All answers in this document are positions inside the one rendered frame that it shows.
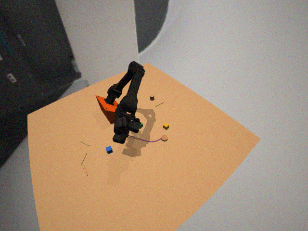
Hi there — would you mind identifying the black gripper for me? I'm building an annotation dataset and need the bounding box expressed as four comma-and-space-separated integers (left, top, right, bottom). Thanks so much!
112, 116, 136, 144

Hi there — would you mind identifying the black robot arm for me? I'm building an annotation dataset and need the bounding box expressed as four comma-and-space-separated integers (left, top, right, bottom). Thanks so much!
104, 61, 145, 135

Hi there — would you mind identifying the small yellow block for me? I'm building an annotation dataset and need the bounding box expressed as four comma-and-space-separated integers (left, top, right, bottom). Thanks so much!
163, 123, 169, 130

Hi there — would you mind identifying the small blue cube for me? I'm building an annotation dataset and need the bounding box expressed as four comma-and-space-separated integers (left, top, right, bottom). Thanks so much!
106, 146, 113, 154

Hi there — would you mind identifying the round wooden button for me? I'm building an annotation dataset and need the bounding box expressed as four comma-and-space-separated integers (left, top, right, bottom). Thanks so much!
161, 135, 168, 141

